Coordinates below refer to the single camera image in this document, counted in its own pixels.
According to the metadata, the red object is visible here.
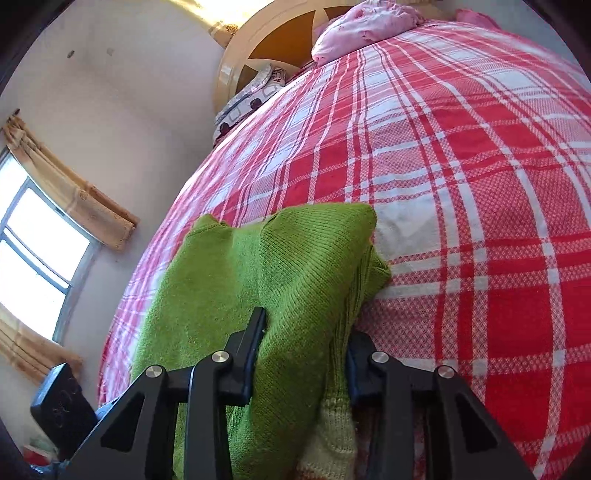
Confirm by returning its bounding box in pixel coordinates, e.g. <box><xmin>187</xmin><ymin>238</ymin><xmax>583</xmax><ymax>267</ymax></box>
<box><xmin>21</xmin><ymin>445</ymin><xmax>61</xmax><ymax>469</ymax></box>

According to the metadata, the pink pillow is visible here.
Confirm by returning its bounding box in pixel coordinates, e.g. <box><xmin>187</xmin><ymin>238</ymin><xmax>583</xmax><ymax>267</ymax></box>
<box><xmin>311</xmin><ymin>0</ymin><xmax>428</xmax><ymax>64</ymax></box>

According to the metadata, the pink cloth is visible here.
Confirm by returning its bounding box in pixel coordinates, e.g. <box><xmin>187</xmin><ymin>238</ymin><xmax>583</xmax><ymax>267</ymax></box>
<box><xmin>455</xmin><ymin>8</ymin><xmax>504</xmax><ymax>31</ymax></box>

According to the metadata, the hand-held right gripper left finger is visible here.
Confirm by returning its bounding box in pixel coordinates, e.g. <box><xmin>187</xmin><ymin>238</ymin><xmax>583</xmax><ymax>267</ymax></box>
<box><xmin>58</xmin><ymin>307</ymin><xmax>269</xmax><ymax>480</ymax></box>

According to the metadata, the grey patterned pillow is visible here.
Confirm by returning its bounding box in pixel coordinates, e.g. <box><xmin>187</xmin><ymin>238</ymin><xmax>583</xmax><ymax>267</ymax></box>
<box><xmin>215</xmin><ymin>65</ymin><xmax>289</xmax><ymax>134</ymax></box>

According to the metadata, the yellow patterned curtain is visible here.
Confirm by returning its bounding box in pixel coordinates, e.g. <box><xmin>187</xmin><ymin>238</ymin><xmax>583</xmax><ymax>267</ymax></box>
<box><xmin>0</xmin><ymin>307</ymin><xmax>84</xmax><ymax>386</ymax></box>
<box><xmin>2</xmin><ymin>111</ymin><xmax>139</xmax><ymax>252</ymax></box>
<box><xmin>173</xmin><ymin>0</ymin><xmax>278</xmax><ymax>49</ymax></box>

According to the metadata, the cream wooden headboard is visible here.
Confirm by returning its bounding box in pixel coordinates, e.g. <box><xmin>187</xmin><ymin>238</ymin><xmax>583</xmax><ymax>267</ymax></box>
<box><xmin>213</xmin><ymin>0</ymin><xmax>365</xmax><ymax>127</ymax></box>

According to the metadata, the red plaid bed sheet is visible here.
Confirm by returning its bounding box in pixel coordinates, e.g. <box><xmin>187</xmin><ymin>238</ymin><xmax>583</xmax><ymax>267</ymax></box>
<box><xmin>97</xmin><ymin>18</ymin><xmax>591</xmax><ymax>480</ymax></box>

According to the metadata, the side window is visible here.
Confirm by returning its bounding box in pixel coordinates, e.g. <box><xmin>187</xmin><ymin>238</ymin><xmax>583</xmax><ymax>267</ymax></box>
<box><xmin>0</xmin><ymin>148</ymin><xmax>100</xmax><ymax>342</ymax></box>

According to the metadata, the green knit sweater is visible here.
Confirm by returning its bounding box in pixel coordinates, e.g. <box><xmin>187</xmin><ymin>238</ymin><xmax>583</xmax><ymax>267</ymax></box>
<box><xmin>130</xmin><ymin>202</ymin><xmax>393</xmax><ymax>480</ymax></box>

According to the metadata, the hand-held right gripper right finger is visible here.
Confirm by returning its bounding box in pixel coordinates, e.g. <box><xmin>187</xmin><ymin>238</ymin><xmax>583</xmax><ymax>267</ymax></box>
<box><xmin>344</xmin><ymin>333</ymin><xmax>527</xmax><ymax>480</ymax></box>

